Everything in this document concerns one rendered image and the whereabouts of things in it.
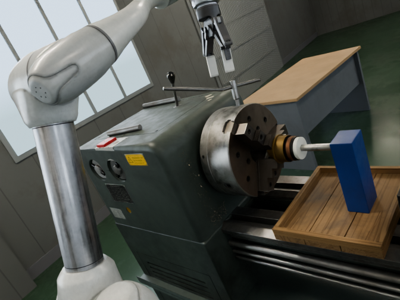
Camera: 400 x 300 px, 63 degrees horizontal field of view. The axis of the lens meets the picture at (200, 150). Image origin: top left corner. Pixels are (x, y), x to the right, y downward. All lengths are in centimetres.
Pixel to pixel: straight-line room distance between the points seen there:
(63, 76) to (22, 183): 292
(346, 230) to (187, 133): 55
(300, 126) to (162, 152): 204
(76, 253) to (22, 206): 271
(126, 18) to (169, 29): 430
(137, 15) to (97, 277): 66
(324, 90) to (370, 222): 241
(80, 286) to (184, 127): 56
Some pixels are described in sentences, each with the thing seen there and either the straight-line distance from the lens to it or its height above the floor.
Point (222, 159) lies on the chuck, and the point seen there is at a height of 113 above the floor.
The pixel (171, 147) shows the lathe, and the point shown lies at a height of 121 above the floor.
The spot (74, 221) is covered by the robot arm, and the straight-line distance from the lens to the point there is 90.
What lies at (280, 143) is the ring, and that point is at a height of 111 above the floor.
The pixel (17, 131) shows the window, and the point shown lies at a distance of 359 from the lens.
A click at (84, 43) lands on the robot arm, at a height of 157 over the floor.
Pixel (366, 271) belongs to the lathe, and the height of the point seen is 79.
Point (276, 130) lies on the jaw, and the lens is 117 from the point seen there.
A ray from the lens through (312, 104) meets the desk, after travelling 313.
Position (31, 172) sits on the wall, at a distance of 363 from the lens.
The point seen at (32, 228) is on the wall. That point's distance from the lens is 366.
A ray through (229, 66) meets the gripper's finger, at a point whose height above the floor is 137.
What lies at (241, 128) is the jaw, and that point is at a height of 119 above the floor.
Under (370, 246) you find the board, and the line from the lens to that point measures 92.
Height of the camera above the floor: 152
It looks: 19 degrees down
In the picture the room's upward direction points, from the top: 23 degrees counter-clockwise
